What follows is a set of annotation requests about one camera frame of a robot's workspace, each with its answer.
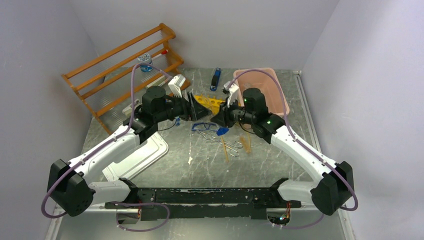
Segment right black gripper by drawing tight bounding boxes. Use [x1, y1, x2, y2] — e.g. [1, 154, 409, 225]
[211, 96, 255, 128]

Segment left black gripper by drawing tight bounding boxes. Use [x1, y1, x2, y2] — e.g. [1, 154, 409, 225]
[154, 90, 211, 122]

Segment graduated cylinder blue base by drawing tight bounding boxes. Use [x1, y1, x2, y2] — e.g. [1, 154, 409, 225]
[216, 127, 229, 136]

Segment blue safety goggles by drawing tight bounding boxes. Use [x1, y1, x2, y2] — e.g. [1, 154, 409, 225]
[190, 122, 219, 133]

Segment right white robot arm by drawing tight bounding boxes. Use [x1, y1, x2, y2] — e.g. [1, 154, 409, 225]
[211, 88, 357, 216]

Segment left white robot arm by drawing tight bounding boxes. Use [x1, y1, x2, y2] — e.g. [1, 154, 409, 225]
[41, 86, 211, 218]

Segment yellow test tube rack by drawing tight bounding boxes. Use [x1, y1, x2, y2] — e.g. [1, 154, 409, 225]
[194, 95, 225, 115]

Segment pink plastic bin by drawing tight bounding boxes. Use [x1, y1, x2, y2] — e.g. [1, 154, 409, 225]
[233, 67, 290, 117]

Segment red capped thermometer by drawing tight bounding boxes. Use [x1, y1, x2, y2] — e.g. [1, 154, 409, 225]
[151, 49, 169, 60]

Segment beige stapler on shelf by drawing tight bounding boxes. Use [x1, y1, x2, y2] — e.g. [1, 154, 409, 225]
[122, 99, 141, 117]

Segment metal tray lid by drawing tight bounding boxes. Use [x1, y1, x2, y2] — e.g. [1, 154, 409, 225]
[102, 132, 169, 182]

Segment blue lidded jar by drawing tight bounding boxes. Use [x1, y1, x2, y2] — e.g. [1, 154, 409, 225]
[137, 53, 153, 73]

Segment orange wooden shelf rack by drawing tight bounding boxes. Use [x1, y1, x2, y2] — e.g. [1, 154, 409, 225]
[61, 23, 184, 134]

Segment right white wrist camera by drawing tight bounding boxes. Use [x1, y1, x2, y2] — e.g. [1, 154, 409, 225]
[223, 81, 240, 108]

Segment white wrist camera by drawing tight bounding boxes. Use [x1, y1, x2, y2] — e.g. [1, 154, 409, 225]
[223, 81, 240, 108]
[168, 74, 186, 98]

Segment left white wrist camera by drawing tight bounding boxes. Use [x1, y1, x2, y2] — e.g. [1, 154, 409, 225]
[168, 74, 186, 98]

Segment black base frame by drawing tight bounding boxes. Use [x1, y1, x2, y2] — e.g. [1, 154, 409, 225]
[105, 187, 302, 221]

